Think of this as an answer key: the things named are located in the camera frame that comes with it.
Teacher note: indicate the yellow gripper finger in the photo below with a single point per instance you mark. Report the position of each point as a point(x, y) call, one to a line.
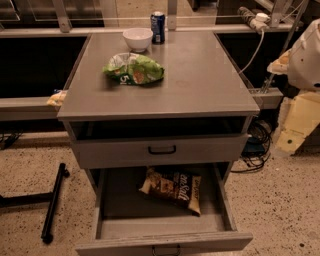
point(298, 118)

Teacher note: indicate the blue soda can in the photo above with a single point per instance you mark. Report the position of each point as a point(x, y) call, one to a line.
point(157, 20)

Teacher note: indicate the white bowl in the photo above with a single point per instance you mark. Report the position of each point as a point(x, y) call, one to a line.
point(138, 39)

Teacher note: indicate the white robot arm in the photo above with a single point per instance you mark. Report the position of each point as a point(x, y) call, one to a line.
point(301, 63)

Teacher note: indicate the green chip bag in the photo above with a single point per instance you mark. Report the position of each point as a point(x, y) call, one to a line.
point(133, 69)

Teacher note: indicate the black floor stand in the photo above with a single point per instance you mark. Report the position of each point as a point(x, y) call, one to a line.
point(51, 198)

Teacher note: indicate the brown chip bag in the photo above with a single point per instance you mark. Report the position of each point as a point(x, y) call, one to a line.
point(180, 187)

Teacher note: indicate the closed top drawer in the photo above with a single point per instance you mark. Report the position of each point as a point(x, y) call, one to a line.
point(114, 153)

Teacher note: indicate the open middle drawer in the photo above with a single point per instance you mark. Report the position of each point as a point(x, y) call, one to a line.
point(127, 222)

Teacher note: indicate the grey metal drawer cabinet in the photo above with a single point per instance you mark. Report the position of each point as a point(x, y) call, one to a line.
point(201, 94)

